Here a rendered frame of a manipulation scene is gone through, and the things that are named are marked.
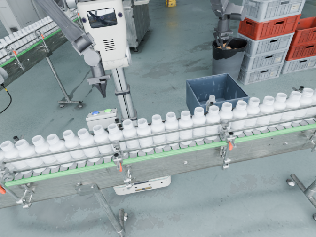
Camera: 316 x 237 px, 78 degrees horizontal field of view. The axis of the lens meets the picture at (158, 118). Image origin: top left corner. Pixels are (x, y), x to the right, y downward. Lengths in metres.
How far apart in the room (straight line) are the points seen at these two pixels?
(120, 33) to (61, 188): 0.85
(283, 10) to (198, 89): 1.85
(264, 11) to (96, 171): 2.55
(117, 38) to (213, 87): 0.78
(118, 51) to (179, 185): 1.30
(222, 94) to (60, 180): 1.23
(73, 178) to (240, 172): 1.55
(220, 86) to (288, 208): 1.14
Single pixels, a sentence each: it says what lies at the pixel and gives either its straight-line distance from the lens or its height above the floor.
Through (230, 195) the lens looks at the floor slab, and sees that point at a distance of 1.93.
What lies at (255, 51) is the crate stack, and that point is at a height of 0.52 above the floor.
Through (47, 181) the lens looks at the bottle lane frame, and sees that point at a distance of 1.00.
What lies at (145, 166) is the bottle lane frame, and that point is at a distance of 0.91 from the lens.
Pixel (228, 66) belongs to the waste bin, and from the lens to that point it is 2.84.
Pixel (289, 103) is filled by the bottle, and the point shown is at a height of 1.13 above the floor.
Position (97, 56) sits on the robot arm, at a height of 1.38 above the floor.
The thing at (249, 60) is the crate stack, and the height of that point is 0.40.
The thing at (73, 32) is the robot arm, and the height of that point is 1.46.
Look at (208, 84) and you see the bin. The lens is 1.51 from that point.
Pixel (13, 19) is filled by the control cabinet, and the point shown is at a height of 0.67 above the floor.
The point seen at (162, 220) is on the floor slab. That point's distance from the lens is 1.80.
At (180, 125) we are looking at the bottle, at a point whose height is 1.12.
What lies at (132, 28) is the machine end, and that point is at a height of 0.50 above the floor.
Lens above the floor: 1.67
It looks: 41 degrees down
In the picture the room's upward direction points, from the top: 7 degrees counter-clockwise
